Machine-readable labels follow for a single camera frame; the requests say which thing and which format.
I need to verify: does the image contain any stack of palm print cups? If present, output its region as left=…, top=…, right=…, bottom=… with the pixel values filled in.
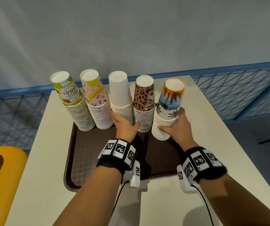
left=151, top=78, right=186, bottom=141

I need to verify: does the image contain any black right camera cable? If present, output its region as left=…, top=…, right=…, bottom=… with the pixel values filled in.
left=191, top=183, right=214, bottom=226

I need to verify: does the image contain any person's left forearm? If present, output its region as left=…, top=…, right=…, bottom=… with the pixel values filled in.
left=53, top=166, right=123, bottom=226

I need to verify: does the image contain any black left wristband with markers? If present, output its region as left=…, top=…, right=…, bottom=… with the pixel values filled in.
left=96, top=138, right=137, bottom=175

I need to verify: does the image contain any black left camera cable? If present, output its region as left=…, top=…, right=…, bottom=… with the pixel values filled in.
left=111, top=180, right=130, bottom=218

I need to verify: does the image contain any stack of pink dotted cups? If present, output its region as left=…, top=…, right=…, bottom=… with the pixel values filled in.
left=80, top=69, right=114, bottom=130

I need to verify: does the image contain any person's right hand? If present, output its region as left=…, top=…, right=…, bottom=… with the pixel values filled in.
left=158, top=107, right=199, bottom=153

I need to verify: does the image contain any person's right forearm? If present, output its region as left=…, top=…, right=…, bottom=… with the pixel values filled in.
left=197, top=174, right=270, bottom=226

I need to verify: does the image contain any black camera cable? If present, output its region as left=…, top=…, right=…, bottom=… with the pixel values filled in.
left=191, top=183, right=214, bottom=226
left=111, top=180, right=130, bottom=218

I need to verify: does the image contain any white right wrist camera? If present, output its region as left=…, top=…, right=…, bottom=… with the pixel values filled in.
left=176, top=164, right=199, bottom=195

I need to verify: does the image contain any black right wristband with markers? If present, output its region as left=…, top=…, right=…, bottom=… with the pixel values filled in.
left=181, top=146, right=228, bottom=184

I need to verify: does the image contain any blue mesh fence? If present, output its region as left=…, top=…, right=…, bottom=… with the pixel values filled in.
left=0, top=60, right=270, bottom=151

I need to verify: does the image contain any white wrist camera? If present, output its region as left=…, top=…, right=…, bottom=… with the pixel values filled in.
left=122, top=160, right=141, bottom=188
left=176, top=164, right=199, bottom=195

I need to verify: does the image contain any stack of leopard print cups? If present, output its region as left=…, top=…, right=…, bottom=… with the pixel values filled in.
left=132, top=75, right=156, bottom=133

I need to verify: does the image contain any black wristband with markers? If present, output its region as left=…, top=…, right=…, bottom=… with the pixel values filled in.
left=181, top=146, right=228, bottom=184
left=96, top=138, right=137, bottom=175

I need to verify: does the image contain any brown plastic serving tray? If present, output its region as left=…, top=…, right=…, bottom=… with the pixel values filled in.
left=63, top=121, right=185, bottom=190

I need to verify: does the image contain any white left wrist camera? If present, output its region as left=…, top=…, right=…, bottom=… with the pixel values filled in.
left=122, top=160, right=141, bottom=188

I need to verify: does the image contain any person's left hand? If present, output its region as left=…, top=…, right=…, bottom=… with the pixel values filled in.
left=111, top=110, right=142, bottom=143

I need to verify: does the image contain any stack of plain white cups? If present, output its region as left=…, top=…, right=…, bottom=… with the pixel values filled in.
left=108, top=71, right=134, bottom=126

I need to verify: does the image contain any stack of fruit print cups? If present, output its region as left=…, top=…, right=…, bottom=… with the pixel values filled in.
left=50, top=71, right=96, bottom=132

